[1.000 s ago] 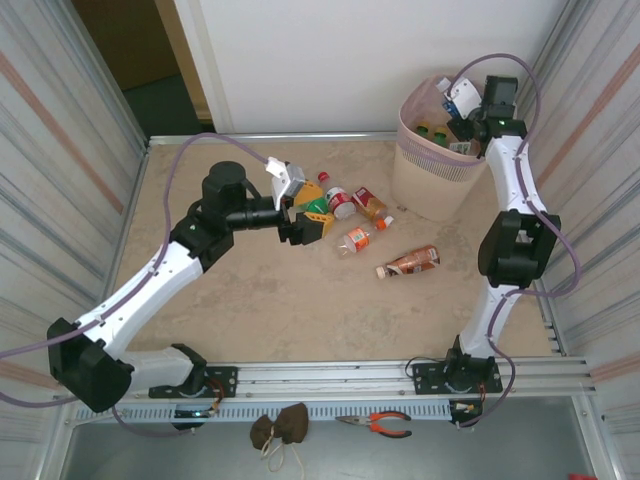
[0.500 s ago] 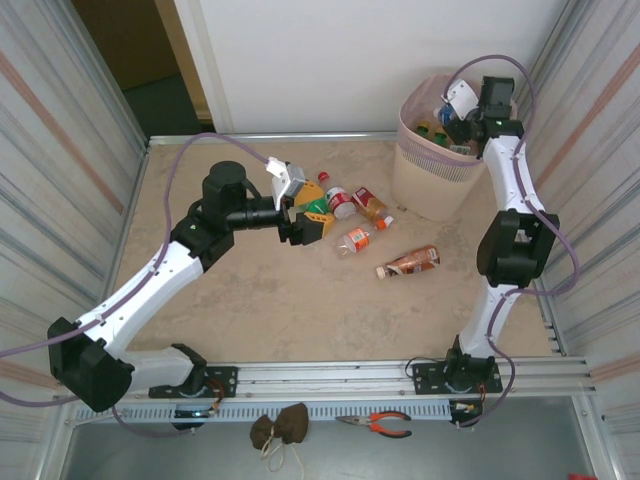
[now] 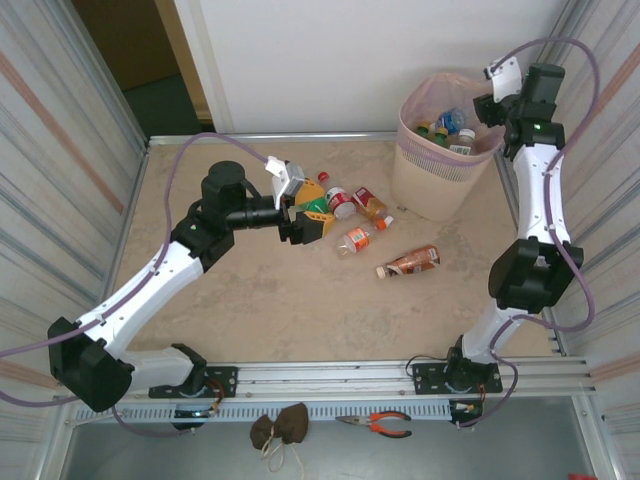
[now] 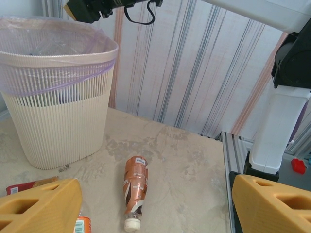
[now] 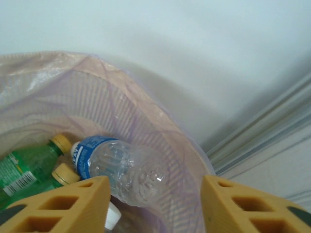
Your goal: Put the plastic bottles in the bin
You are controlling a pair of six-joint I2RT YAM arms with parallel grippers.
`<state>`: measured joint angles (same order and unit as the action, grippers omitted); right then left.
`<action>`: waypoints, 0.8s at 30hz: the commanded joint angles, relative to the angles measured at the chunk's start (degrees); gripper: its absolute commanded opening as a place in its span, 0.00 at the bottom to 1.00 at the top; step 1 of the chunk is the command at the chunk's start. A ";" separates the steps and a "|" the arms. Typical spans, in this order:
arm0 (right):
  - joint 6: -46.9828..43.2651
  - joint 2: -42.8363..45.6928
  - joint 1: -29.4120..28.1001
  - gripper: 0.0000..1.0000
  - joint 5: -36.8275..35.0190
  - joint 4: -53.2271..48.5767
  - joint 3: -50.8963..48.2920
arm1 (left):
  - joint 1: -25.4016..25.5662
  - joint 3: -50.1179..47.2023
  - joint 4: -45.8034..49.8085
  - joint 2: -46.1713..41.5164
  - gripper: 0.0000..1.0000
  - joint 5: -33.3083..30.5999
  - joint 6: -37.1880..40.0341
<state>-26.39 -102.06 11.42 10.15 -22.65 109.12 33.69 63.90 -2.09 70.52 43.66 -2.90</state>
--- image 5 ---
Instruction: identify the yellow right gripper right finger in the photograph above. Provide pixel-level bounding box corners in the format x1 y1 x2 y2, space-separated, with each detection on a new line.
202 174 311 233

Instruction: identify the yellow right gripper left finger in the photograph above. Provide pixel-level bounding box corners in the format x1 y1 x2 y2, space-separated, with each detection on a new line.
0 175 112 233

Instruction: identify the green bottle with yellow cap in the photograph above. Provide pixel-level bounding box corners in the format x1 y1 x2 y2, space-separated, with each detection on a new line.
0 133 73 197
0 162 81 212

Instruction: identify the green white label clear bottle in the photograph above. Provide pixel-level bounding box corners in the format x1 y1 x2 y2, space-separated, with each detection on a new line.
104 200 122 231

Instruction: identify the blue label bottle white cap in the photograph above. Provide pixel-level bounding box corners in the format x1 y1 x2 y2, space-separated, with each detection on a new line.
69 134 172 208

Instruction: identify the pink waste basket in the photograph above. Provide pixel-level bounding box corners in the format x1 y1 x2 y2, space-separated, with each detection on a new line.
0 52 217 233

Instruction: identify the pink translucent bin liner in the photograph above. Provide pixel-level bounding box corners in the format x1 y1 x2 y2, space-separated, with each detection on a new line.
0 50 217 233

